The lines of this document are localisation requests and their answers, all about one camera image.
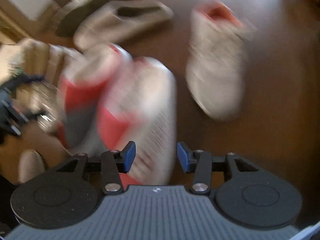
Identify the cream loafer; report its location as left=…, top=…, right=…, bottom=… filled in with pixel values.
left=18, top=149, right=46, bottom=184
left=1, top=38, right=82, bottom=86

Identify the white pink sneaker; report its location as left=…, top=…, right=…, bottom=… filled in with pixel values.
left=185, top=0, right=256, bottom=120

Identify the beige fuzzy slipper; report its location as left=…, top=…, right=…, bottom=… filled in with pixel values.
left=73, top=0, right=174, bottom=51

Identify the red grey slipper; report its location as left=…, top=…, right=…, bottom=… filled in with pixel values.
left=97, top=57, right=176, bottom=187
left=56, top=43, right=133, bottom=156

